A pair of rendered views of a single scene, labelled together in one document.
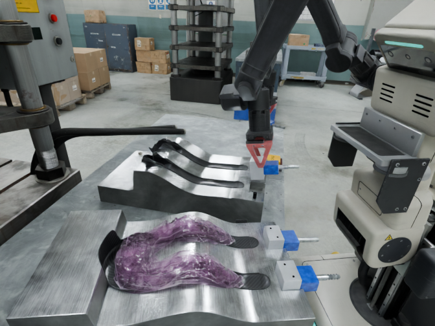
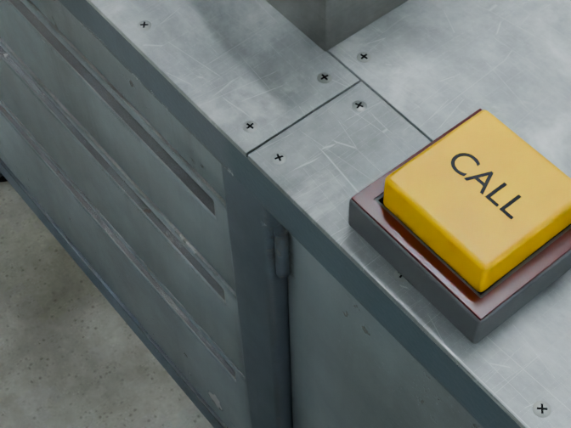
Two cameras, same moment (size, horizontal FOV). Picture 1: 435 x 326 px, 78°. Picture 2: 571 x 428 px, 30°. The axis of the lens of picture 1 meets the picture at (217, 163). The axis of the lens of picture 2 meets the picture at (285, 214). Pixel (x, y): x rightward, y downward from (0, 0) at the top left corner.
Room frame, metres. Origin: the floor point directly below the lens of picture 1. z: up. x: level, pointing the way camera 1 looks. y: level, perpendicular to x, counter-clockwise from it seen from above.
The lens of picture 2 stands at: (1.08, -0.47, 1.19)
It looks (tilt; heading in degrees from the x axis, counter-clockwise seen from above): 55 degrees down; 132
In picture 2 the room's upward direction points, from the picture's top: 2 degrees counter-clockwise
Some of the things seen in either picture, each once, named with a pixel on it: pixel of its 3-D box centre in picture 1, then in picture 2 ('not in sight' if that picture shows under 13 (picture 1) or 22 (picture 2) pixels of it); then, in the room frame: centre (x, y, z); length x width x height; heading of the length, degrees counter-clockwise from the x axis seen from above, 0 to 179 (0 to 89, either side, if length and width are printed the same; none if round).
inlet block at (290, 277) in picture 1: (309, 278); not in sight; (0.38, -0.20, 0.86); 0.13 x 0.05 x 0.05; 96
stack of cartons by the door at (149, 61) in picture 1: (153, 55); not in sight; (7.39, 1.76, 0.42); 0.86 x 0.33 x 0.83; 79
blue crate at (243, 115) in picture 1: (255, 110); not in sight; (4.02, -0.54, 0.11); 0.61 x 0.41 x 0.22; 79
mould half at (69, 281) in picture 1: (177, 266); not in sight; (0.40, 0.08, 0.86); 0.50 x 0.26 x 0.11; 96
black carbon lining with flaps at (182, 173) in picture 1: (192, 162); not in sight; (0.75, 0.08, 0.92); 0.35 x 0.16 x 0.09; 79
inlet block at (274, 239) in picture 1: (291, 240); not in sight; (0.49, -0.19, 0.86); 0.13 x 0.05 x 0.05; 96
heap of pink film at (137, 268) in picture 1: (178, 249); not in sight; (0.41, 0.07, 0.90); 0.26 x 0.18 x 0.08; 96
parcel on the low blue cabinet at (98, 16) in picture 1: (95, 16); not in sight; (7.56, 3.17, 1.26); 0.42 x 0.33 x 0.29; 79
